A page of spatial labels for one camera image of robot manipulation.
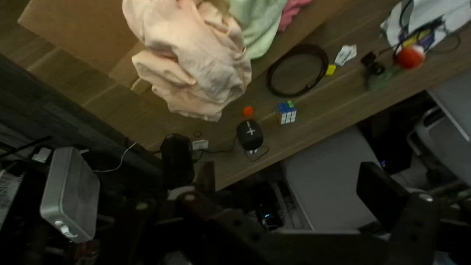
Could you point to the red ball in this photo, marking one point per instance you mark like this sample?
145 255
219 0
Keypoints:
409 58

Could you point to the small orange cap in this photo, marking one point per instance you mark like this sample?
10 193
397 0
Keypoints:
247 111

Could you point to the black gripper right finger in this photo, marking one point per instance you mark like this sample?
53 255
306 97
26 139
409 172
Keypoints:
410 221

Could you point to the pink t-shirt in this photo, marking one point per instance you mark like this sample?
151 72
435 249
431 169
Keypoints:
290 10

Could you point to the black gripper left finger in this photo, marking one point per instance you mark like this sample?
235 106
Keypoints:
166 233

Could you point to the black round speaker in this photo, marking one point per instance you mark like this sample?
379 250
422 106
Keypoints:
248 134

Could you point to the grey chair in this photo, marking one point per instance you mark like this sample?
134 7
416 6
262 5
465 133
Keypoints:
444 130
322 180

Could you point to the grey chair middle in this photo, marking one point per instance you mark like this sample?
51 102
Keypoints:
444 130

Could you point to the grey box device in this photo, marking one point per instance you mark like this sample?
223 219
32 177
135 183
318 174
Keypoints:
70 196

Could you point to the rubik's cube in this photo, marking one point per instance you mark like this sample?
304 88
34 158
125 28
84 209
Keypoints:
287 112

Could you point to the large brown cardboard box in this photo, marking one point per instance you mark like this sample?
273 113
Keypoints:
92 31

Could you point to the yellow-green towel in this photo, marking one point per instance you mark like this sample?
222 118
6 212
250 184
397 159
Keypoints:
259 22

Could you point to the peach t-shirt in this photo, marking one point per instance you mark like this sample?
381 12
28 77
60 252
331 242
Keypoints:
193 55

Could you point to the grey chair right near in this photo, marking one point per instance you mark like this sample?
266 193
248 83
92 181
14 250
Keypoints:
322 180

